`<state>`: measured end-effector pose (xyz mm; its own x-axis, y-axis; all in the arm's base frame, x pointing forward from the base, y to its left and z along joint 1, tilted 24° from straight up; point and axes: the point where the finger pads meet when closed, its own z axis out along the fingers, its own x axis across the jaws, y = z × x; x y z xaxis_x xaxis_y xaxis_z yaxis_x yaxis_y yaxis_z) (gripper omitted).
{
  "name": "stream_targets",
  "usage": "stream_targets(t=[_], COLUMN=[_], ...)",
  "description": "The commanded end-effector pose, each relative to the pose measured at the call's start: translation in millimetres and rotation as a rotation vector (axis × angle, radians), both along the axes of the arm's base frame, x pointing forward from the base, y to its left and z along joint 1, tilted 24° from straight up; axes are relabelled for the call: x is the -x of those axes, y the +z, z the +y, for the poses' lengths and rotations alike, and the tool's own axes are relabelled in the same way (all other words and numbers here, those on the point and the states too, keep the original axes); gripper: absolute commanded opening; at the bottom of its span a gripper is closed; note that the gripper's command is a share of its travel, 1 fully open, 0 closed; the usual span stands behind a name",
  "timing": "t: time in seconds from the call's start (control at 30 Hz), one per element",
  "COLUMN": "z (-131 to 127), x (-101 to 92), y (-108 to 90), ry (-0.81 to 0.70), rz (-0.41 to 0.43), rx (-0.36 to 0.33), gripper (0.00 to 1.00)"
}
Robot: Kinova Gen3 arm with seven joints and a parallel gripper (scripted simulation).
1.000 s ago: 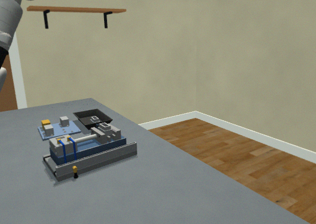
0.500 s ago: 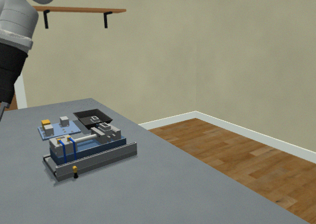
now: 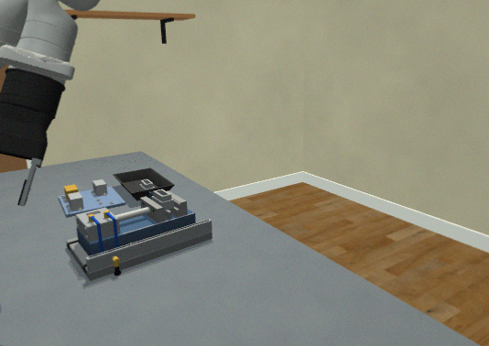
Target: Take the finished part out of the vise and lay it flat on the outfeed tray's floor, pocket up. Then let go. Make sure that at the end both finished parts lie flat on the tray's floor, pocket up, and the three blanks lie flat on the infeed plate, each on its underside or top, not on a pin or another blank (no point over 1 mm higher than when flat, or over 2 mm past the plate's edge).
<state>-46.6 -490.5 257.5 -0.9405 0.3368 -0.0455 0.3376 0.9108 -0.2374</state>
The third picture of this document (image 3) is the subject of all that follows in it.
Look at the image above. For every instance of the small orange block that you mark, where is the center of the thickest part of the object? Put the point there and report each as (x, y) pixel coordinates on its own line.
(70, 189)

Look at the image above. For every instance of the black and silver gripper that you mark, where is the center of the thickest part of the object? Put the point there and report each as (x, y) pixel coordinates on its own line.
(29, 100)

